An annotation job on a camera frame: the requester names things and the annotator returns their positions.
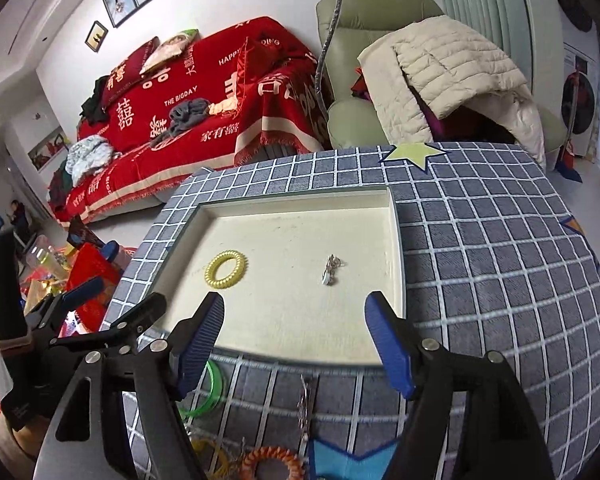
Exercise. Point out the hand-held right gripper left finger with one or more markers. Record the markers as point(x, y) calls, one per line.
point(200, 345)

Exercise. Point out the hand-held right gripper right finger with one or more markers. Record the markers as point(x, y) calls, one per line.
point(387, 345)

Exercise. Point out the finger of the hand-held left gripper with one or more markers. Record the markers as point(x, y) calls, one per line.
point(82, 292)
point(140, 310)

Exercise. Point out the neon green bangle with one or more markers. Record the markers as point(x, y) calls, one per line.
point(215, 385)

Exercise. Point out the small silver charm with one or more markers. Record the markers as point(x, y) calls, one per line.
point(330, 270)

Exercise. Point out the grey jewelry tray cream lining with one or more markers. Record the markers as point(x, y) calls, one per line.
point(290, 310)

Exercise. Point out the red bag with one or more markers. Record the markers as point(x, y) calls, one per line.
point(92, 280)

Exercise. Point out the grey checked star-print cloth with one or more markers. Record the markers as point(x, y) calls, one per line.
point(480, 270)

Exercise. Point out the light patterned garment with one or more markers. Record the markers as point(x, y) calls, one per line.
point(87, 157)

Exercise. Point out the dark clothes pile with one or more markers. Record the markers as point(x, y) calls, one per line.
point(96, 102)

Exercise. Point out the grey garment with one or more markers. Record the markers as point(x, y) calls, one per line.
point(182, 117)

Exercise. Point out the red sofa cover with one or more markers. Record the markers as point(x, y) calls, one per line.
point(220, 125)

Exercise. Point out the red cushion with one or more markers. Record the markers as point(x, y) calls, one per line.
point(130, 70)

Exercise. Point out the printed portrait cushion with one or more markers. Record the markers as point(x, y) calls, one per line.
point(172, 47)

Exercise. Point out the beige puffer jacket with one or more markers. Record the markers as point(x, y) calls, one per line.
point(440, 70)

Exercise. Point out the white washing machine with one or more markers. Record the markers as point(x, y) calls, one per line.
point(580, 100)

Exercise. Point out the green armchair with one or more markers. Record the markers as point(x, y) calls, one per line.
point(350, 35)

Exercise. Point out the silver flexible pole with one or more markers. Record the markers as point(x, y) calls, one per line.
point(332, 25)

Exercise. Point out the pale green curtain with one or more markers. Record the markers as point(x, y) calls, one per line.
point(480, 5)

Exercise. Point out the unframed wall picture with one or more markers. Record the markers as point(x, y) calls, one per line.
point(47, 150)

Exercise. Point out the small framed wall picture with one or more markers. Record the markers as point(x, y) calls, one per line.
point(96, 36)

